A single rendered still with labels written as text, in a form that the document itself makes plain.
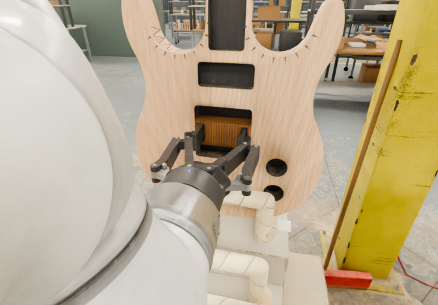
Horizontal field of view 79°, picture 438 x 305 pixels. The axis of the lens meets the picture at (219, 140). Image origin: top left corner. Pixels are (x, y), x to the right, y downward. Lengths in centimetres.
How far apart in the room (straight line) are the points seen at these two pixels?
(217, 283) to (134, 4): 52
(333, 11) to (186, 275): 36
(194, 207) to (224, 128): 24
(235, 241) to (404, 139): 105
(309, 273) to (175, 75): 56
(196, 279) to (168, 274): 4
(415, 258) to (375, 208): 76
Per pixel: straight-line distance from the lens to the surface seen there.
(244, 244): 55
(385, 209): 165
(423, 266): 230
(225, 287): 60
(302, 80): 43
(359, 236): 176
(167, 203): 24
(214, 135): 47
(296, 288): 73
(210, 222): 25
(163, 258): 17
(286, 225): 60
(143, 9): 47
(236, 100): 44
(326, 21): 42
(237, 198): 49
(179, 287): 19
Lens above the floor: 152
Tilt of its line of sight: 28 degrees down
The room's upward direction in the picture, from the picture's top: straight up
